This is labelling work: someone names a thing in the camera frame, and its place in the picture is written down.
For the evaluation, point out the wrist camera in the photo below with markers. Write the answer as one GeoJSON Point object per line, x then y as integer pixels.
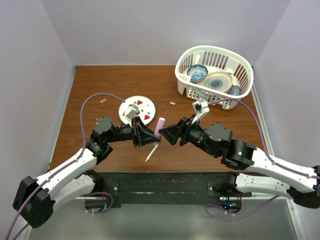
{"type": "Point", "coordinates": [131, 111]}
{"type": "Point", "coordinates": [201, 109]}

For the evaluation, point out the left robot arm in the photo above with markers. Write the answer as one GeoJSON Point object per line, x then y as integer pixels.
{"type": "Point", "coordinates": [37, 198]}

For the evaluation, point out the pink highlighter pen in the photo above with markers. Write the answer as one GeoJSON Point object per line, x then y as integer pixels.
{"type": "Point", "coordinates": [160, 124]}

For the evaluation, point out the black mounting base plate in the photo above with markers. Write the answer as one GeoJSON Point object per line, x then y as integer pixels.
{"type": "Point", "coordinates": [166, 188]}

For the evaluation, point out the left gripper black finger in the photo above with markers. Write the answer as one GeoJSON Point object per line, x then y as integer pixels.
{"type": "Point", "coordinates": [134, 131]}
{"type": "Point", "coordinates": [145, 136]}

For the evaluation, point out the watermelon pattern plate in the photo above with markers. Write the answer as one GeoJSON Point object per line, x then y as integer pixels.
{"type": "Point", "coordinates": [146, 107]}

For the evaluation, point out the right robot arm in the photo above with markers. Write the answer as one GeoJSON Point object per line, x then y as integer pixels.
{"type": "Point", "coordinates": [254, 170]}

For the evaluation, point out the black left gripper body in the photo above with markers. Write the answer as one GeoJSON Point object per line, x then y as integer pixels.
{"type": "Point", "coordinates": [122, 133]}

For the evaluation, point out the blue patterned bowl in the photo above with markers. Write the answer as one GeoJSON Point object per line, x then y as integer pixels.
{"type": "Point", "coordinates": [197, 73]}

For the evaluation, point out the white plastic dish basket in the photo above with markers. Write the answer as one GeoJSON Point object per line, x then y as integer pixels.
{"type": "Point", "coordinates": [214, 59]}

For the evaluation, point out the white peach-tipped pen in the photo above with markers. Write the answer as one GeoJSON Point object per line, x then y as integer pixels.
{"type": "Point", "coordinates": [151, 153]}

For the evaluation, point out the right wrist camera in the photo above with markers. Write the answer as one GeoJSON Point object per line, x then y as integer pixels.
{"type": "Point", "coordinates": [201, 109]}

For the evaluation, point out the grey blue cup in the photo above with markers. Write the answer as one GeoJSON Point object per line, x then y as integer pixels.
{"type": "Point", "coordinates": [235, 90]}

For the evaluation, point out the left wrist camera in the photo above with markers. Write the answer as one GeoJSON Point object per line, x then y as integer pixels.
{"type": "Point", "coordinates": [131, 111]}

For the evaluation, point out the beige ceramic plate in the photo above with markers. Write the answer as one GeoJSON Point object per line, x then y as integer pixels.
{"type": "Point", "coordinates": [219, 81]}

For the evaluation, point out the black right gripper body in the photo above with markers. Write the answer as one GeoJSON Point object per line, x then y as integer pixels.
{"type": "Point", "coordinates": [192, 133]}

